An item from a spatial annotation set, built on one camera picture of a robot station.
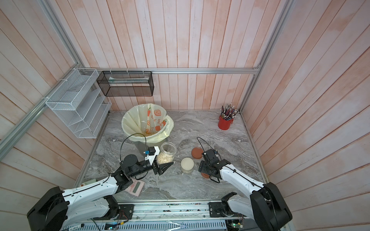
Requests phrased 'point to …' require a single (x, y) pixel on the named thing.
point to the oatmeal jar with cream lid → (187, 164)
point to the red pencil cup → (224, 124)
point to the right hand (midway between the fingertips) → (206, 167)
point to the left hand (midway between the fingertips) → (169, 158)
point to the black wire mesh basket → (126, 83)
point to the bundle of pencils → (228, 111)
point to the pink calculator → (136, 187)
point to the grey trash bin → (143, 147)
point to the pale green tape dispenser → (93, 181)
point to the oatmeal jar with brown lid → (167, 152)
